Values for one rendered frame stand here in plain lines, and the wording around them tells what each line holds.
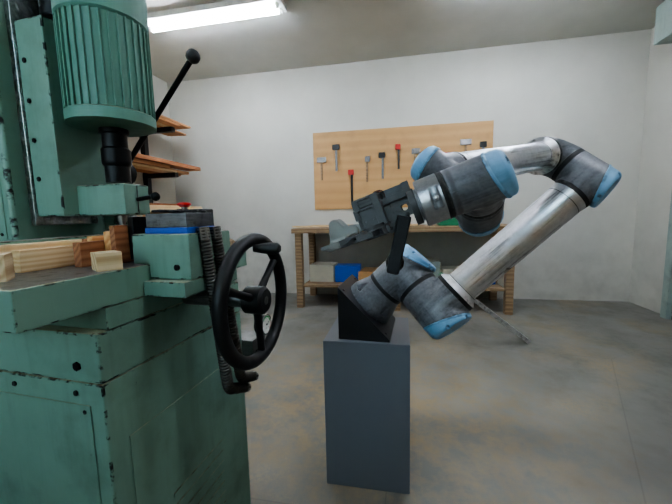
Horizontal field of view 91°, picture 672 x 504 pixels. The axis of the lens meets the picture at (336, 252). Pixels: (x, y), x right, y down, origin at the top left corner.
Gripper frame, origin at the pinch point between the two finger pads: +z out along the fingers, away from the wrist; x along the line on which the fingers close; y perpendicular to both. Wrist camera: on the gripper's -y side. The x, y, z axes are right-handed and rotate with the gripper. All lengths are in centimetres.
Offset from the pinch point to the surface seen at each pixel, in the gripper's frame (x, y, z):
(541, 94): -337, 72, -172
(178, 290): 14.4, 3.0, 26.0
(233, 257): 11.8, 5.1, 14.1
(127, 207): 5.5, 24.8, 38.8
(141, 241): 12.4, 14.8, 31.8
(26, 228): 11, 29, 62
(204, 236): 9.1, 11.3, 20.2
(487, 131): -331, 57, -111
